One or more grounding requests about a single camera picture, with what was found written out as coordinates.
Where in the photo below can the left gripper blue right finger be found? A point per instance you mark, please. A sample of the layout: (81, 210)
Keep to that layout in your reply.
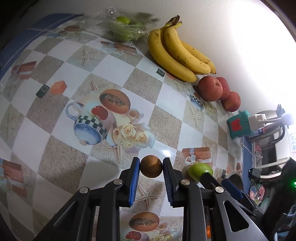
(172, 179)

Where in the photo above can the teal box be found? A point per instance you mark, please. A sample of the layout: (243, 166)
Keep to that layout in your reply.
(239, 125)

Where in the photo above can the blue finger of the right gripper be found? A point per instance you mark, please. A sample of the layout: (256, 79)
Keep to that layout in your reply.
(234, 191)
(208, 181)

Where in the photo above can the small green mango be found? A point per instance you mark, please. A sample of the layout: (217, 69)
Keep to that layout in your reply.
(195, 171)

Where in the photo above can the orange with rough skin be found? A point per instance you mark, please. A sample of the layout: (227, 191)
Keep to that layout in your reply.
(208, 231)

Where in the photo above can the yellow banana bunch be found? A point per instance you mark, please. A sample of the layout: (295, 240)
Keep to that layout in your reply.
(175, 56)

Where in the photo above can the red apple middle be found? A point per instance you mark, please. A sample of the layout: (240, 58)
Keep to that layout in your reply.
(225, 86)

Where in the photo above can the red apple right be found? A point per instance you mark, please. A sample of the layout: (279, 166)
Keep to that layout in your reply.
(232, 102)

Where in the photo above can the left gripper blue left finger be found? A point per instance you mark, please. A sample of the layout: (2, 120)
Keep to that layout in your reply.
(130, 177)

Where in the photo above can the black power adapter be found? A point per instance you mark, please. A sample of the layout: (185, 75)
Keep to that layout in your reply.
(254, 174)

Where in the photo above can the stainless steel kettle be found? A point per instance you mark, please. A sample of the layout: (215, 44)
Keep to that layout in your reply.
(273, 132)

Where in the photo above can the checkered plastic tablecloth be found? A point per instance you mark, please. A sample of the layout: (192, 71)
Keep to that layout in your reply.
(76, 109)

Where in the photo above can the red apple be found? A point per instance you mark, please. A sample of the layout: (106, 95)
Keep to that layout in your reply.
(225, 86)
(232, 102)
(210, 88)

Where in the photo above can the stainless steel bowl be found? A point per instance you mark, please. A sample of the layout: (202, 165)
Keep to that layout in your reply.
(236, 179)

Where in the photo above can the red apple left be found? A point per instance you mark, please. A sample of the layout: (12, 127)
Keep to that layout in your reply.
(210, 88)

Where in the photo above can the clear bag of green fruit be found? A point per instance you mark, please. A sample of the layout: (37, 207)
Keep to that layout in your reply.
(119, 25)

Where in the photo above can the white power strip lamp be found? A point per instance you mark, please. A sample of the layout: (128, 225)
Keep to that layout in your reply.
(261, 119)

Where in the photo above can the blue striped cloth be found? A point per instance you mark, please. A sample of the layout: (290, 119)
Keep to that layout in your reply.
(14, 48)

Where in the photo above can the brown round fruit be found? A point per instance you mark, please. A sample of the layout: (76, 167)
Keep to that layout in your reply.
(151, 166)

